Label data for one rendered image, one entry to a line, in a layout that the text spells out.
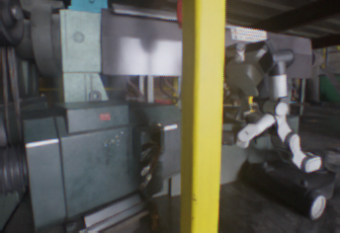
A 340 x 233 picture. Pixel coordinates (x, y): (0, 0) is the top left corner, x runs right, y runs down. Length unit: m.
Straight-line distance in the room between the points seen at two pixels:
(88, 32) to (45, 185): 1.04
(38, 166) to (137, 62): 0.97
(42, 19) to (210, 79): 1.13
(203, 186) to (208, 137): 0.15
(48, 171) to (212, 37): 0.70
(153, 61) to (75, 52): 0.56
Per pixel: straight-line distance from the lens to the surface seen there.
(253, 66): 1.20
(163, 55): 1.50
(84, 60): 1.45
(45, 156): 0.77
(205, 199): 0.65
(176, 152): 1.05
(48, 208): 0.85
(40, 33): 1.39
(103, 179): 0.86
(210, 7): 0.58
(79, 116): 0.75
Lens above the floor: 0.96
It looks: 7 degrees down
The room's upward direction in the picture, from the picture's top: straight up
